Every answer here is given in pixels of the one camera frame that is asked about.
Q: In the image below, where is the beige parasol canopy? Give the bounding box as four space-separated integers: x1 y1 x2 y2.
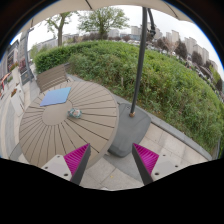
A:
20 0 192 32

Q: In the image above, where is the blue mouse pad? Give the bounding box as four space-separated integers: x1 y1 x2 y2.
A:
40 87 71 106

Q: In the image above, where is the slatted wooden chair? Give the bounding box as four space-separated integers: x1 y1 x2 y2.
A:
37 64 69 92

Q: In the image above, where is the white planter box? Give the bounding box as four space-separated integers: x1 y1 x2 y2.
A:
10 84 25 116

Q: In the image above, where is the green hedge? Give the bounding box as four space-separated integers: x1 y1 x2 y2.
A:
34 41 224 152

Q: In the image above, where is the dark umbrella pole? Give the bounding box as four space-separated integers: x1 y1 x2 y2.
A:
129 7 147 118

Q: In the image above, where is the teal and white computer mouse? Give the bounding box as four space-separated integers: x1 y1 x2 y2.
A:
68 108 82 118

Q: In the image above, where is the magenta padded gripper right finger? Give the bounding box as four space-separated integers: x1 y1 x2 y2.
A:
131 142 182 186

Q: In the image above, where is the round slatted wooden table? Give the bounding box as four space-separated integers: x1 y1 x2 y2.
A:
19 81 119 167

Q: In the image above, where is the grey umbrella base weight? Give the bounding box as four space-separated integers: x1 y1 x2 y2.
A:
109 103 151 157

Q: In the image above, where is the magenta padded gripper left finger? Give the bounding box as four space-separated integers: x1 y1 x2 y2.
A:
41 143 92 186

